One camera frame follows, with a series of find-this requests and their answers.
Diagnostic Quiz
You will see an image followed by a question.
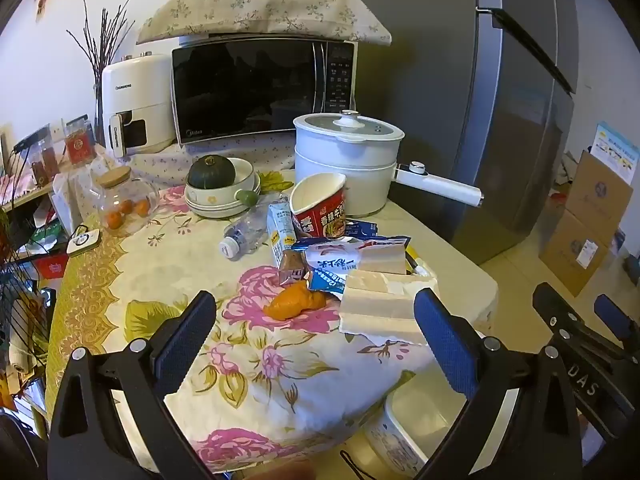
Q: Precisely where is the beige floral cloth cover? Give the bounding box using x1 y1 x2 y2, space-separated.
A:
136 0 393 47

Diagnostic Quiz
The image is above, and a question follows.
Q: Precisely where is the glass jar bamboo lid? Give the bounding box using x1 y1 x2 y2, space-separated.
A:
90 166 161 237

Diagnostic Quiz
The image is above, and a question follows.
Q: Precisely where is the cream plate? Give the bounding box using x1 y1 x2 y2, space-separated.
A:
186 197 261 219
186 187 262 213

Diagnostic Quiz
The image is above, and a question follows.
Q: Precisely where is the white air fryer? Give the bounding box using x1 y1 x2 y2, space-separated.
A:
100 52 177 157

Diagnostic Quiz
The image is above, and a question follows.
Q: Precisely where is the cardboard box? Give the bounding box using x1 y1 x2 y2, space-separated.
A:
539 207 622 297
564 150 636 233

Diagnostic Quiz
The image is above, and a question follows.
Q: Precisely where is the white trash bin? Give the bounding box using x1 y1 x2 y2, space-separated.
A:
363 386 521 480

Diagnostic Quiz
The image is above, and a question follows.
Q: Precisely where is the white electric pot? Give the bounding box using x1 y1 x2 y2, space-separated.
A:
292 109 485 217

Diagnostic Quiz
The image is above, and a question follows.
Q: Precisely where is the blue white leaflet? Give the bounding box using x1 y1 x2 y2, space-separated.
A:
589 122 639 184

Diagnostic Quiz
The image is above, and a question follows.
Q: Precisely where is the grey refrigerator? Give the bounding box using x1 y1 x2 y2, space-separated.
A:
360 0 581 266

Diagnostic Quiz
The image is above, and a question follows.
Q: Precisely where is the brown small carton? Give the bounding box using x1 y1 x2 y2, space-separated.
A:
279 249 310 285

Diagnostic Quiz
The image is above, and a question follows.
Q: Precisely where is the red tea box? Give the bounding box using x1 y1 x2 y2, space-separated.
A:
64 119 96 166

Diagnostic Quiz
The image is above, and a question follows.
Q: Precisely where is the green pumpkin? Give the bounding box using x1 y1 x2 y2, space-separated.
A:
187 155 237 191

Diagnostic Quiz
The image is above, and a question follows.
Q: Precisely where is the orange peel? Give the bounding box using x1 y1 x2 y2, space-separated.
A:
263 281 325 320

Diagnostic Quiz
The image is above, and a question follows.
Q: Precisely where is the black cord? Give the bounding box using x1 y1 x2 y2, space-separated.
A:
340 450 383 480

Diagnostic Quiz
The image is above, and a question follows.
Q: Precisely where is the black microwave oven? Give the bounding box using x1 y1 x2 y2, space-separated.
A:
171 35 359 147

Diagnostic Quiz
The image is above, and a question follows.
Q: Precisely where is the cream ceramic bowl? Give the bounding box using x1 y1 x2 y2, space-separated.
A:
185 157 261 206

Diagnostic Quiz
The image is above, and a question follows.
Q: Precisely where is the red instant noodle cup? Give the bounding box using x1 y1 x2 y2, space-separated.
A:
290 172 348 240

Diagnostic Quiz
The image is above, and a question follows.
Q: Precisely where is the large white tissue pack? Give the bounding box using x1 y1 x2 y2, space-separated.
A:
339 269 441 346

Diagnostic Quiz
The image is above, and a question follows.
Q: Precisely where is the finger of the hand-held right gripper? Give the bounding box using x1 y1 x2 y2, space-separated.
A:
594 294 640 346
531 282 626 361

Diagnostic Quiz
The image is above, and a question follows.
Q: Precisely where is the blue white milk carton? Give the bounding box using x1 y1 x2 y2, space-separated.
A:
266 201 301 268

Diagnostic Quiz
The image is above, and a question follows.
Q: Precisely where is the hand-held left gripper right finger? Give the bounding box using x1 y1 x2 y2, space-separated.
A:
414 287 583 480

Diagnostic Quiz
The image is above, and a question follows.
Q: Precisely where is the white kitchen timer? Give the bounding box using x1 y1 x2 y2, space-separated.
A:
66 229 102 258

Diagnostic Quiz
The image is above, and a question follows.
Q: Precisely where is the black wire rack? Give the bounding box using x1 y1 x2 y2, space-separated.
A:
0 250 57 411

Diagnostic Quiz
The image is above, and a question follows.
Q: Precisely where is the blue snack wrapper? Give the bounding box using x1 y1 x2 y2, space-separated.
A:
291 236 351 253

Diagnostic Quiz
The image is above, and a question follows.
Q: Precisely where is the white blue milk bag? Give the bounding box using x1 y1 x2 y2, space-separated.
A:
304 241 362 282

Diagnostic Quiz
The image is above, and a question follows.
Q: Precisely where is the dried branch bundle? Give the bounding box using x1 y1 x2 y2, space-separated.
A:
66 0 140 81

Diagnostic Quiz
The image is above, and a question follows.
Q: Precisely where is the small white tissue pack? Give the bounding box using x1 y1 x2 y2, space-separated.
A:
357 239 408 276

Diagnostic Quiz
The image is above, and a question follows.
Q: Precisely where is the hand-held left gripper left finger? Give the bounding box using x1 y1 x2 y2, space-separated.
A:
47 290 218 480

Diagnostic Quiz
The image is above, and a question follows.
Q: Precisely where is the white paper bag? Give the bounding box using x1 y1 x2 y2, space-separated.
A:
51 172 85 237

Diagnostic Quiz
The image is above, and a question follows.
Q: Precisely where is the pink floral tablecloth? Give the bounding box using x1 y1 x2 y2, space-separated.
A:
45 170 501 466

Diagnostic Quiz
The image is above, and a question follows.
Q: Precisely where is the clear plastic water bottle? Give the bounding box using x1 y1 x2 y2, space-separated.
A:
219 205 273 261

